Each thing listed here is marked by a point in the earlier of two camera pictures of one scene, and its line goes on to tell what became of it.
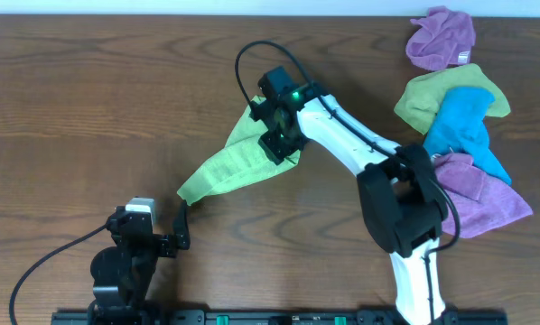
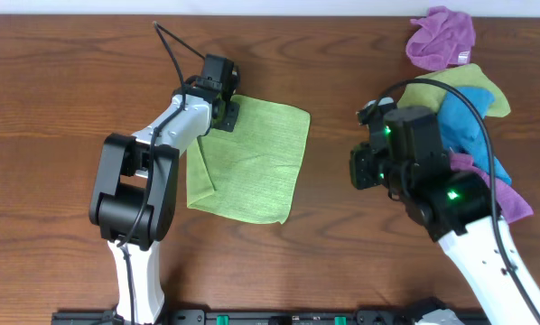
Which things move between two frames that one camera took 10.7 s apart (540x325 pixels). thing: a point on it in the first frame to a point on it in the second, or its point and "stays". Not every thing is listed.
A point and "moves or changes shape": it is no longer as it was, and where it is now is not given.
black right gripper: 274,151 to 360,156
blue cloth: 460,125 stays
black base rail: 268,317 stays
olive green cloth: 422,98 stays
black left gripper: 169,243 to 229,123
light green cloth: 242,160 moves or changes shape
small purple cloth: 442,40 stays
